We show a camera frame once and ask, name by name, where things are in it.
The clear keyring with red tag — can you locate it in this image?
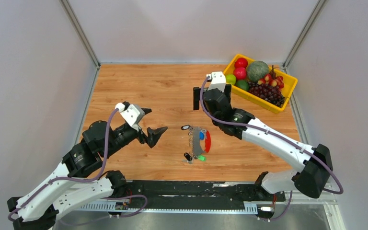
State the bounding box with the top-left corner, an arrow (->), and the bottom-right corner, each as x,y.
181,125 -> 212,164

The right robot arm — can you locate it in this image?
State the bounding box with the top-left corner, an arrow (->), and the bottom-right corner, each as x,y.
193,84 -> 334,200

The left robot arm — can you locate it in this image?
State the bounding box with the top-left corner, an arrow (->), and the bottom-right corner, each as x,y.
7,103 -> 167,230

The light green apple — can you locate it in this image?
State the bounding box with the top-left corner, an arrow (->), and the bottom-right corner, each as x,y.
225,74 -> 237,85

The dark green lime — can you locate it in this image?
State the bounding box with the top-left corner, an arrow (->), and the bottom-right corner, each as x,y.
235,80 -> 250,92

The pink red apple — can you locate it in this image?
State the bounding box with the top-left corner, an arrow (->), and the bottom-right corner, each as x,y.
233,67 -> 247,80

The red apple back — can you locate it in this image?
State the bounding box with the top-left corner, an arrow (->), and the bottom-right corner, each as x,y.
234,57 -> 249,69

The green grey melon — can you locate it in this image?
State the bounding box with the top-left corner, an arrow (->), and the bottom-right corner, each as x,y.
246,60 -> 269,82

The purple grape bunch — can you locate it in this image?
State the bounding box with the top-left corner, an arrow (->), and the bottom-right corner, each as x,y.
248,82 -> 286,107

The red cherry cluster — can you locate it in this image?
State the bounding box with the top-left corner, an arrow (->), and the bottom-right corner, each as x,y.
257,65 -> 285,89

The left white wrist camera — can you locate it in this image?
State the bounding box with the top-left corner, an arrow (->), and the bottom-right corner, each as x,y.
115,102 -> 145,132

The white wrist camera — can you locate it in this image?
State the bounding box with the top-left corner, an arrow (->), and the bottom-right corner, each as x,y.
206,71 -> 227,93
115,102 -> 145,132

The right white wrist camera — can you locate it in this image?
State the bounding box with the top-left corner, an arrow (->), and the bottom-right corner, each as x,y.
206,71 -> 227,93

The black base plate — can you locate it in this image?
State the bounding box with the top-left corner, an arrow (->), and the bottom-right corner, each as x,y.
111,180 -> 285,210

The aluminium frame rail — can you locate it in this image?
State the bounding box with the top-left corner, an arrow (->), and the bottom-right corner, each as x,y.
49,177 -> 339,215

